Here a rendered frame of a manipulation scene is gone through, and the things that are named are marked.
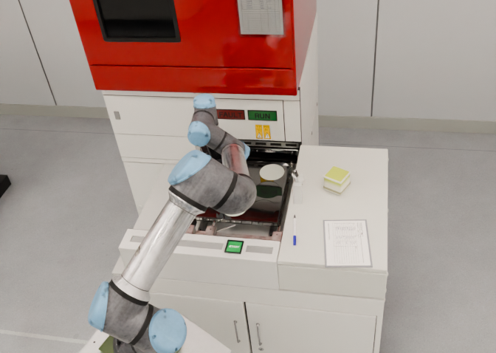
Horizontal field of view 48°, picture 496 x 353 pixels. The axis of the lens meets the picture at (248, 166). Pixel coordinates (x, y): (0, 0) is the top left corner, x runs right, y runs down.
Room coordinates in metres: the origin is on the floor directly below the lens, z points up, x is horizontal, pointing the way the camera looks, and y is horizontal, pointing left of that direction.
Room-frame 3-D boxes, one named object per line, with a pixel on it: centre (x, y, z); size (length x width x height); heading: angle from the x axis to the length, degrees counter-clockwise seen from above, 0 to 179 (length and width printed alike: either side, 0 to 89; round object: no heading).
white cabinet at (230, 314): (1.53, -0.01, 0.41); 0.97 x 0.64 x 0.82; 75
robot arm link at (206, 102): (1.63, 0.12, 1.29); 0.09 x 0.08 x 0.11; 169
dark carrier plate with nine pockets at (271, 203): (1.66, 0.04, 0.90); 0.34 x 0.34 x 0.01; 75
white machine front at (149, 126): (1.92, 0.17, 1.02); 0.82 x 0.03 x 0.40; 75
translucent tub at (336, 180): (1.52, -0.31, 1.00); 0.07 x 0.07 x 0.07; 49
